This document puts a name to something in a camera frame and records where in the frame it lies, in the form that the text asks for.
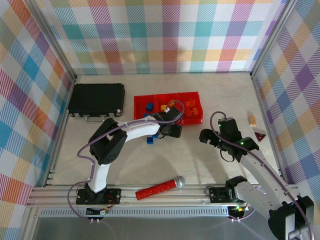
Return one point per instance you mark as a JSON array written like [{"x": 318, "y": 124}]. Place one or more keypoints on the blue lego brick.
[
  {"x": 149, "y": 106},
  {"x": 150, "y": 140},
  {"x": 156, "y": 136},
  {"x": 145, "y": 115}
]

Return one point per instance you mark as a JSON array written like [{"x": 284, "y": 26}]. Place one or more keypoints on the yellow lego brick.
[{"x": 163, "y": 108}]

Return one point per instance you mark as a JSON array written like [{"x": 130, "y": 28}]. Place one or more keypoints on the yellow sloped lego piece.
[{"x": 171, "y": 102}]

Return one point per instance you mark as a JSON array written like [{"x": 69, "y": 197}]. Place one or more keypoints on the orange lego arch piece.
[{"x": 191, "y": 102}]

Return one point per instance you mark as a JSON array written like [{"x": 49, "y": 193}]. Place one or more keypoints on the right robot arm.
[{"x": 260, "y": 197}]

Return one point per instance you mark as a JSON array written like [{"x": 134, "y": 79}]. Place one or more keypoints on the red translucent plastic bin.
[
  {"x": 197, "y": 120},
  {"x": 162, "y": 98},
  {"x": 140, "y": 105}
]

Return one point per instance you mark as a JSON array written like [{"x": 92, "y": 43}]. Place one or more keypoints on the red black triangle piece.
[{"x": 260, "y": 136}]

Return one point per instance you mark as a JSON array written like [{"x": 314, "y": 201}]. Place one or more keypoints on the small wooden block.
[{"x": 252, "y": 120}]

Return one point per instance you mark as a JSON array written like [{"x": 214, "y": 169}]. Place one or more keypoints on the red glitter toy microphone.
[{"x": 155, "y": 190}]

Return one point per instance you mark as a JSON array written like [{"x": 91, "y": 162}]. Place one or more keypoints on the black carrying case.
[{"x": 96, "y": 100}]

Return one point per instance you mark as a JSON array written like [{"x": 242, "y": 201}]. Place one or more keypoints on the aluminium side rail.
[
  {"x": 270, "y": 132},
  {"x": 61, "y": 130}
]

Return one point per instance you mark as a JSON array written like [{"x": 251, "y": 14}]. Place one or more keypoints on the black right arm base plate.
[{"x": 217, "y": 195}]

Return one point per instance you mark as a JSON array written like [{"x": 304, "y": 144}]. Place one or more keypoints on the aluminium frame rail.
[{"x": 175, "y": 197}]

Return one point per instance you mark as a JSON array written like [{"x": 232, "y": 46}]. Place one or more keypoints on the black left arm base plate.
[{"x": 112, "y": 196}]

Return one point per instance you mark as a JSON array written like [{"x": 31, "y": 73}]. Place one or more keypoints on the aluminium frame post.
[
  {"x": 56, "y": 42},
  {"x": 273, "y": 37}
]

